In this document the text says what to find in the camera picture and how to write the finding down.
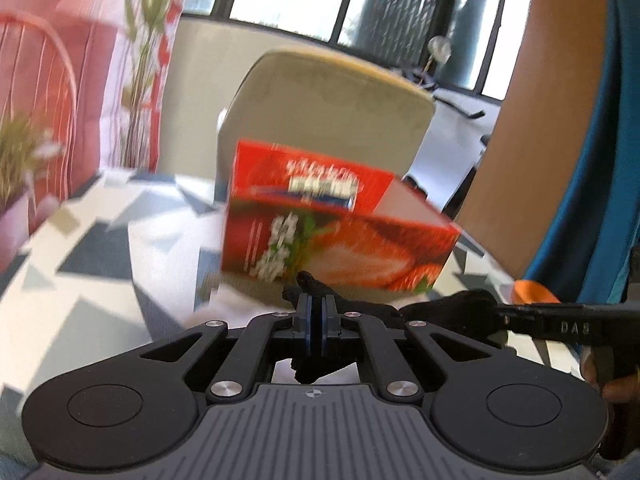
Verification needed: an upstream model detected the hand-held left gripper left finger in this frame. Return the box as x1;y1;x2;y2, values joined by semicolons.
140;294;314;402

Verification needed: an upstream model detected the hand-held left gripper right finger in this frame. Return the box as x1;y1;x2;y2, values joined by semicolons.
322;294;497;402

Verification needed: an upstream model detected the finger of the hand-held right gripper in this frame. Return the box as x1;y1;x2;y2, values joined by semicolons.
492;304;551;335

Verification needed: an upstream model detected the red strawberry print cardboard box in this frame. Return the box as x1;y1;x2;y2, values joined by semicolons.
220;139;462;295

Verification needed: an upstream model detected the black cloth glove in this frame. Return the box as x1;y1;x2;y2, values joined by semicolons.
282;270;506;383

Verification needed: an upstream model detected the person's right hand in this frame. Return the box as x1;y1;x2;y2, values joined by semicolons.
582;352;640;405

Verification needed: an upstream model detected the orange plastic scoop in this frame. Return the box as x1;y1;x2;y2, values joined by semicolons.
512;280;563;306

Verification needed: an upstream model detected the blue cloth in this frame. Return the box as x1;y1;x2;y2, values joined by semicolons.
522;0;640;306

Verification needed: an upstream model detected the white board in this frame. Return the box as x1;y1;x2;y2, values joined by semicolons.
405;95;496;216

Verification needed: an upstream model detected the black exercise bike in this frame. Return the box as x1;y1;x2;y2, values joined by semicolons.
400;67;493;148

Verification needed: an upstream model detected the beige upholstered chair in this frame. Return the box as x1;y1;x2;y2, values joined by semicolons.
215;47;436;201

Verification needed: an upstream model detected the geometric print tablecloth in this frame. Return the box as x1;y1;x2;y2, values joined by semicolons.
0;167;616;471

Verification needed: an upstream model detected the white round lamp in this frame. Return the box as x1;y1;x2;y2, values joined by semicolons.
425;35;453;73

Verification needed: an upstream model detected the pink printed backdrop cloth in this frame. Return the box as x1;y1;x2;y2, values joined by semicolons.
0;0;196;273

